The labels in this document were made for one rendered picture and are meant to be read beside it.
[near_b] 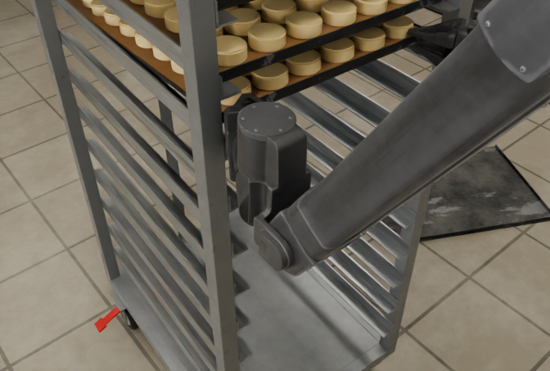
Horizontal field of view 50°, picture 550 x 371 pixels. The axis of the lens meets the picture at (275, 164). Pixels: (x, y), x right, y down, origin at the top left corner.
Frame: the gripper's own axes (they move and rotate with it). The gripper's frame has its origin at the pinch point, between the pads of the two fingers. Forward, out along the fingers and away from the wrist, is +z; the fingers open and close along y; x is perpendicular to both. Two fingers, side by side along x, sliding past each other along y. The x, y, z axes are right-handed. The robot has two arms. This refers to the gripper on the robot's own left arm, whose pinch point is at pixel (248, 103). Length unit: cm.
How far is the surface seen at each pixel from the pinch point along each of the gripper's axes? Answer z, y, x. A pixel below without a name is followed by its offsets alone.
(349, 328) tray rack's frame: 21, -85, -26
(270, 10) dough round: 12.7, 6.6, -4.5
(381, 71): 26.2, -12.9, -26.6
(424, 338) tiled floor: 25, -100, -49
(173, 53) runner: 4.1, 5.6, 8.8
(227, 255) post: -6.2, -21.6, 4.2
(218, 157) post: -6.1, -3.6, 4.3
